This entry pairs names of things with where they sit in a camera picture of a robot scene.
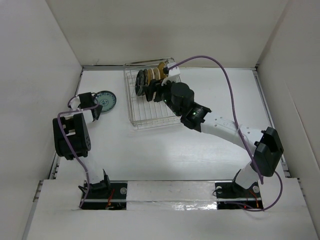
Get cream floral round plate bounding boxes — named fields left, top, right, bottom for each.
left=153, top=67, right=161, bottom=80

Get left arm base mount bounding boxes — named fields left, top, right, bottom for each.
left=81, top=181, right=128, bottom=211

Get blue patterned round plate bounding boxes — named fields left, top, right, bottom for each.
left=94, top=90, right=117, bottom=113

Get yellow brown patterned plate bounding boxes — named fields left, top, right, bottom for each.
left=143, top=69, right=149, bottom=86

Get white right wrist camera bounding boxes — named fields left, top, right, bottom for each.
left=161, top=62, right=181, bottom=86

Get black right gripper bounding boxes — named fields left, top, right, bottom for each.
left=142, top=76, right=182, bottom=118

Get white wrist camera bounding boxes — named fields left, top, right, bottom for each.
left=161, top=62, right=181, bottom=86
left=69, top=98, right=81, bottom=110

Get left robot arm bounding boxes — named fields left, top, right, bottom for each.
left=52, top=92, right=112, bottom=199

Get black round plate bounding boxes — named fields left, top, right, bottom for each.
left=135, top=69, right=145, bottom=97

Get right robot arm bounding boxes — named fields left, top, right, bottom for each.
left=142, top=79, right=284, bottom=197

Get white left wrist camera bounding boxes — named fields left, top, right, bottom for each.
left=69, top=98, right=81, bottom=110

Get metal wire dish rack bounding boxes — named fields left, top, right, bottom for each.
left=123, top=57, right=180, bottom=129

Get white plate red characters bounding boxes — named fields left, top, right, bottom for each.
left=164, top=59, right=172, bottom=68

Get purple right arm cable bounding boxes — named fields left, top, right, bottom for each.
left=167, top=55, right=283, bottom=212

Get round woven bamboo plate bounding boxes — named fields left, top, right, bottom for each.
left=157, top=61, right=168, bottom=79

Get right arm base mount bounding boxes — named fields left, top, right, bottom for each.
left=212, top=181, right=264, bottom=210

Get cream plate black patch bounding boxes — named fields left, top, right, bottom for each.
left=147, top=68, right=155, bottom=85

